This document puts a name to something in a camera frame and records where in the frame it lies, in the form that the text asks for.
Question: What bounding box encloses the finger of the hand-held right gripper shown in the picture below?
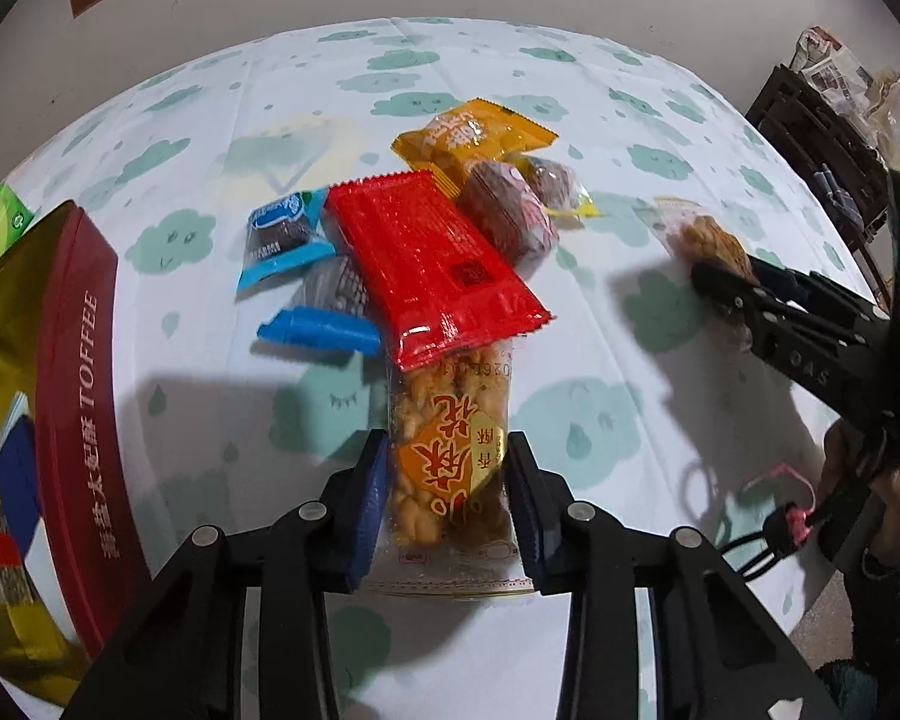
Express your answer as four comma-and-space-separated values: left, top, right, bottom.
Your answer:
746, 253, 890, 325
691, 261, 895, 421

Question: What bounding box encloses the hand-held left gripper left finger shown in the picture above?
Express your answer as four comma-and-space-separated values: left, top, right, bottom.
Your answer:
60, 427, 391, 720

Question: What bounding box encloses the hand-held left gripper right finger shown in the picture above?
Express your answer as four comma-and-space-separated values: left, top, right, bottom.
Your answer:
502, 431, 845, 720

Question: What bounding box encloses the small clear fried twist packet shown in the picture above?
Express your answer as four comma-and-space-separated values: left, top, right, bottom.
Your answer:
652, 197, 758, 350

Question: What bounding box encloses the clear orange-label fried twist packet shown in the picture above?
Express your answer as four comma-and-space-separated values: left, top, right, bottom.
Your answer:
364, 337, 537, 597

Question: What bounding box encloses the light blue chocolate snack packet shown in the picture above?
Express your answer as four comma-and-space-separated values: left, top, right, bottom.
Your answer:
238, 187, 338, 293

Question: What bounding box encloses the pink-wrapped round cake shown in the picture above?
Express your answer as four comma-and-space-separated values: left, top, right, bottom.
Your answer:
459, 160, 560, 267

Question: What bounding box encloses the red and gold tin box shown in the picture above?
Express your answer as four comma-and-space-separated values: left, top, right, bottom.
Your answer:
0, 201, 155, 687

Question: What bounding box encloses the cloud print tablecloth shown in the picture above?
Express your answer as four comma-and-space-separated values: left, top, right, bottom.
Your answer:
4, 15, 893, 720

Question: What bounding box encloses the dark wooden chair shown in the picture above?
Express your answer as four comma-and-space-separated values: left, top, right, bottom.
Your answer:
746, 64, 900, 308

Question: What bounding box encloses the clear plastic bag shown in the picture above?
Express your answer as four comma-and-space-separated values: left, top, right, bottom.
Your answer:
859, 64, 900, 173

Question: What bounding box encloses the newspaper bundle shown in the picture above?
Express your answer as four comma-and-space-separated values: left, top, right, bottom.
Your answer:
787, 26, 878, 117

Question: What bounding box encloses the red snack packet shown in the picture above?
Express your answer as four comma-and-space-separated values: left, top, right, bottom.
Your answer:
324, 170, 554, 372

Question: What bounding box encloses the small brown yellow-wrapped snack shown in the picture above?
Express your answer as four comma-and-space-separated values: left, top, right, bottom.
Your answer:
521, 156, 597, 222

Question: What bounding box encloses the orange snack packet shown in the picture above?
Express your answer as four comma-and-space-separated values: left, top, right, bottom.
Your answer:
392, 97, 560, 200

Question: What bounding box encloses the pink strap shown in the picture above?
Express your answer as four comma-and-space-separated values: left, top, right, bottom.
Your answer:
742, 465, 822, 548

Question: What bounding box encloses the black cord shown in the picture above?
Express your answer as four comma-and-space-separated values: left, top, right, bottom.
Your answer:
716, 514, 800, 582

